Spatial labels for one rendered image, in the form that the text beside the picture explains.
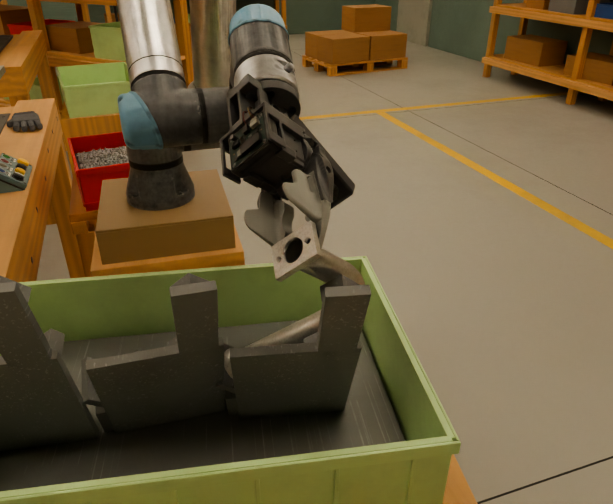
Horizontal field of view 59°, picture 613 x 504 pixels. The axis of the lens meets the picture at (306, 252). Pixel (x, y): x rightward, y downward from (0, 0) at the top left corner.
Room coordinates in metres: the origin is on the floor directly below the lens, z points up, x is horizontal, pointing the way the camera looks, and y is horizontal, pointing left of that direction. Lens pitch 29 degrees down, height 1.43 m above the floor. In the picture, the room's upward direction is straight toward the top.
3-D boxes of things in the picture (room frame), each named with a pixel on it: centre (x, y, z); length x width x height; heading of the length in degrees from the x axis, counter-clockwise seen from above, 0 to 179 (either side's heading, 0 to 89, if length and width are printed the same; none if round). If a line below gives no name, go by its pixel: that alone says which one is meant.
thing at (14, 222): (1.49, 0.84, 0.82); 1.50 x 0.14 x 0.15; 19
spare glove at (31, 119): (1.83, 0.96, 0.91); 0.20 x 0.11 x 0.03; 28
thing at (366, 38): (7.75, -0.66, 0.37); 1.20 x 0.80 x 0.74; 117
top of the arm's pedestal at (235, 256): (1.15, 0.33, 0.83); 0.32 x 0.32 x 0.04; 15
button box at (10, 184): (1.31, 0.76, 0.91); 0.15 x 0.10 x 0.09; 19
